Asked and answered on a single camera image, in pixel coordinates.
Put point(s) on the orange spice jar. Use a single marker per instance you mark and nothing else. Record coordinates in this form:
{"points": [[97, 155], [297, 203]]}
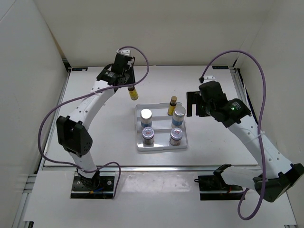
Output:
{"points": [[176, 136]]}

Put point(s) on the yellow sauce bottle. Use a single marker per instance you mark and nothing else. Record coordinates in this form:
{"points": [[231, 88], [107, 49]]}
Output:
{"points": [[133, 93], [172, 105]]}

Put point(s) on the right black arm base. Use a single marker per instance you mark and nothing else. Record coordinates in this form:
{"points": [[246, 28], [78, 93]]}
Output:
{"points": [[212, 187]]}

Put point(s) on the blue label jar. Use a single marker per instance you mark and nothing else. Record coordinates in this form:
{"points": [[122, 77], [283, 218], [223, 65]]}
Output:
{"points": [[146, 118], [178, 117]]}

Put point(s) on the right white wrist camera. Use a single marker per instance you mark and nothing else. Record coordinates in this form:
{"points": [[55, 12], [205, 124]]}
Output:
{"points": [[205, 79]]}

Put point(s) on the dark spice jar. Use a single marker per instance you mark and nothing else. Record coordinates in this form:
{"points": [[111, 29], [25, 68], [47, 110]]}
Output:
{"points": [[148, 135]]}

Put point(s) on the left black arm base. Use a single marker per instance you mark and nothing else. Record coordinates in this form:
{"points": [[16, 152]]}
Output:
{"points": [[101, 186]]}

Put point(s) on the white divided tray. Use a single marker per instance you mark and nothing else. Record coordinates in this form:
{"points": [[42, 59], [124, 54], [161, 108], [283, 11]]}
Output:
{"points": [[161, 124]]}

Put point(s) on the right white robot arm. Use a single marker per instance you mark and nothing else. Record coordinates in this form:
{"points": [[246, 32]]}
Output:
{"points": [[277, 175]]}

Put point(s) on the front aluminium rail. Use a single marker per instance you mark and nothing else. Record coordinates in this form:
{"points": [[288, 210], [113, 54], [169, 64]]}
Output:
{"points": [[142, 168]]}

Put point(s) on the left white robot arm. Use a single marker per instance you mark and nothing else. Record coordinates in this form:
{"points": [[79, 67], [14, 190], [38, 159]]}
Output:
{"points": [[72, 130]]}

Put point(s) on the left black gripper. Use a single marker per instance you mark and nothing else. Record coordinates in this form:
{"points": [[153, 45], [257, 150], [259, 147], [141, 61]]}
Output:
{"points": [[132, 80]]}

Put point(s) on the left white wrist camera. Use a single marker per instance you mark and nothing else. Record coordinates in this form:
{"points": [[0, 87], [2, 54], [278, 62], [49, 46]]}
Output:
{"points": [[125, 52]]}

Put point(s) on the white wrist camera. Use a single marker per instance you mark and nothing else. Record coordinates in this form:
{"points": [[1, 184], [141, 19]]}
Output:
{"points": [[205, 79], [125, 52]]}

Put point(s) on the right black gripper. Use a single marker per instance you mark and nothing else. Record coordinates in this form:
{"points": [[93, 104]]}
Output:
{"points": [[193, 98]]}

